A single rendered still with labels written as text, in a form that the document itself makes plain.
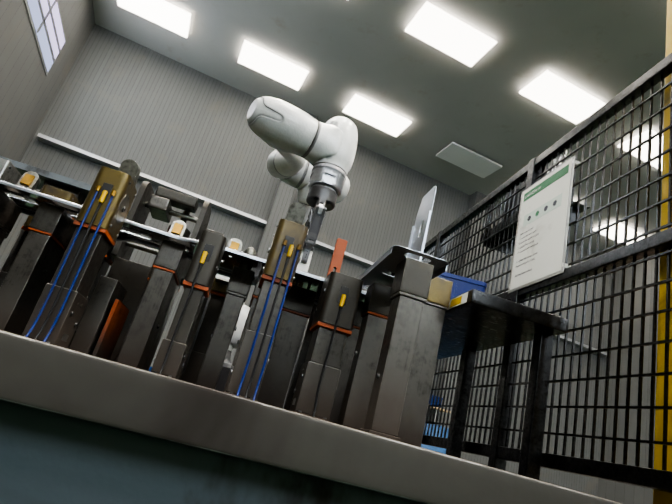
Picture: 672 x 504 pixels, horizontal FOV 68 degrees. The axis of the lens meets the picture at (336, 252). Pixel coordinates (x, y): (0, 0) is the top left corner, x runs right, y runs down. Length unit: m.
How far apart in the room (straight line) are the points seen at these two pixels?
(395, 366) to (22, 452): 0.52
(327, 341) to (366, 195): 9.63
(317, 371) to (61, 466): 0.58
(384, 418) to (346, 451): 0.37
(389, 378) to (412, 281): 0.16
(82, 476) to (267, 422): 0.13
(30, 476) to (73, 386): 0.07
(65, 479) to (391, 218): 10.31
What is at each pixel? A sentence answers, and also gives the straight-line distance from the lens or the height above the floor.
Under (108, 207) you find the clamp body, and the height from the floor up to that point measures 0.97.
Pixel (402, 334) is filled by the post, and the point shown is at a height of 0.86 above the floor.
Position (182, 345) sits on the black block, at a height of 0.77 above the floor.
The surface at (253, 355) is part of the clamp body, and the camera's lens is 0.90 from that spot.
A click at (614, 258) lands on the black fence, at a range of 1.10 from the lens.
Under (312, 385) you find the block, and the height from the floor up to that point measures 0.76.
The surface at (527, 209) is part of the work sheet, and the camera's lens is 1.45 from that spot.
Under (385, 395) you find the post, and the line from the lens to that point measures 0.78.
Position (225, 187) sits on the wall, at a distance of 9.64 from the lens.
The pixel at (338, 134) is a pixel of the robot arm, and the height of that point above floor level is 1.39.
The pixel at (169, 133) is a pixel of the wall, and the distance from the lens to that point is 9.93.
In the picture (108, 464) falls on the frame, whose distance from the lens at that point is 0.42.
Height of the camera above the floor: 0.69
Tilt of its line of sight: 20 degrees up
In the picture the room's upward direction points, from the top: 15 degrees clockwise
